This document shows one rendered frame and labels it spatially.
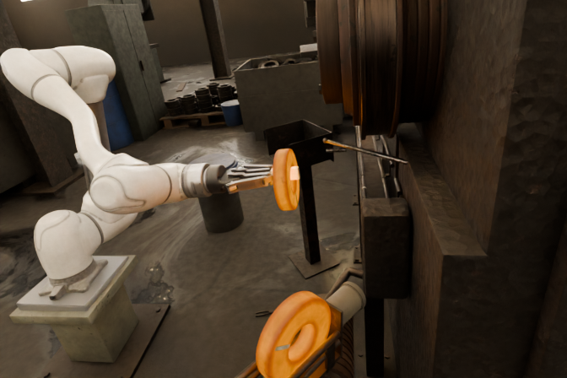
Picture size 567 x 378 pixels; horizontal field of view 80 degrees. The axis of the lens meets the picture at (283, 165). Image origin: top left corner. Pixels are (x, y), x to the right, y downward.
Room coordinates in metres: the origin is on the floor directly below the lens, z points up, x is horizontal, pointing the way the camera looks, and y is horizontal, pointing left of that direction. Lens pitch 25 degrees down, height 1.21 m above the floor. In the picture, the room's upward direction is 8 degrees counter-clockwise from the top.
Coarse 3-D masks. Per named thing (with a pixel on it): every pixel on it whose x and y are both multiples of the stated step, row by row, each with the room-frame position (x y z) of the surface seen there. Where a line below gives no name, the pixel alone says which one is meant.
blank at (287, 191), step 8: (280, 152) 0.75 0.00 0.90; (288, 152) 0.75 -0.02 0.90; (280, 160) 0.72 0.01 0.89; (288, 160) 0.73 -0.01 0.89; (280, 168) 0.70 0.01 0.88; (288, 168) 0.71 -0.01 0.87; (280, 176) 0.69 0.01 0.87; (288, 176) 0.70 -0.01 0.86; (280, 184) 0.68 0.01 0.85; (288, 184) 0.69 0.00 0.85; (296, 184) 0.77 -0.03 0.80; (280, 192) 0.68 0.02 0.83; (288, 192) 0.68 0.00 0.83; (296, 192) 0.75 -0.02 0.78; (280, 200) 0.68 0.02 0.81; (288, 200) 0.68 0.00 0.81; (296, 200) 0.74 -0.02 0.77; (280, 208) 0.70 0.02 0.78; (288, 208) 0.69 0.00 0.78
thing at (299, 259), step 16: (272, 128) 1.51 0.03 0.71; (288, 128) 1.54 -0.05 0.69; (304, 128) 1.57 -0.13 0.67; (320, 128) 1.42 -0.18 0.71; (272, 144) 1.51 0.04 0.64; (288, 144) 1.54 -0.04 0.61; (304, 144) 1.29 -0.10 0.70; (320, 144) 1.31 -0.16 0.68; (304, 160) 1.28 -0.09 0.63; (320, 160) 1.31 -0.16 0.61; (304, 176) 1.37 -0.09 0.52; (304, 192) 1.36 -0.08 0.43; (304, 208) 1.36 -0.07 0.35; (304, 224) 1.38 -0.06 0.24; (304, 240) 1.40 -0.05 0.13; (304, 256) 1.43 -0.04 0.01; (320, 256) 1.38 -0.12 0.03; (304, 272) 1.32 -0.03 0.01; (320, 272) 1.30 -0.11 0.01
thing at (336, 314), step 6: (330, 306) 0.44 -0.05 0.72; (336, 312) 0.43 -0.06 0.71; (342, 312) 0.43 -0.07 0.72; (336, 318) 0.43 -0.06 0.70; (342, 318) 0.42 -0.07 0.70; (336, 324) 0.43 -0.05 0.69; (342, 324) 0.42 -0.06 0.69; (330, 330) 0.44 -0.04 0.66; (342, 330) 0.42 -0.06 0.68; (342, 336) 0.42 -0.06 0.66; (342, 342) 0.42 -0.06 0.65; (336, 348) 0.42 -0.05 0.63; (342, 348) 0.42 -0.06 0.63; (342, 354) 0.42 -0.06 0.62
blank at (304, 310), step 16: (288, 304) 0.40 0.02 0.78; (304, 304) 0.40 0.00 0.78; (320, 304) 0.42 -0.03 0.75; (272, 320) 0.38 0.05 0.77; (288, 320) 0.37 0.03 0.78; (304, 320) 0.39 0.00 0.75; (320, 320) 0.42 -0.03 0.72; (272, 336) 0.36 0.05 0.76; (288, 336) 0.37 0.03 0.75; (304, 336) 0.42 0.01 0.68; (320, 336) 0.41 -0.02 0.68; (256, 352) 0.36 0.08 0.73; (272, 352) 0.35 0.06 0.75; (288, 352) 0.36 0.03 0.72; (304, 352) 0.39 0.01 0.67; (272, 368) 0.34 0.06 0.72; (288, 368) 0.36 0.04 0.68
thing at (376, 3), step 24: (360, 0) 0.64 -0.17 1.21; (384, 0) 0.64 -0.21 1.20; (360, 24) 0.63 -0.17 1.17; (384, 24) 0.63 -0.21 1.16; (360, 48) 0.63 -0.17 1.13; (384, 48) 0.63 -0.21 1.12; (360, 72) 0.63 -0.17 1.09; (384, 72) 0.63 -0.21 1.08; (384, 96) 0.64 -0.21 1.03; (384, 120) 0.67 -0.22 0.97
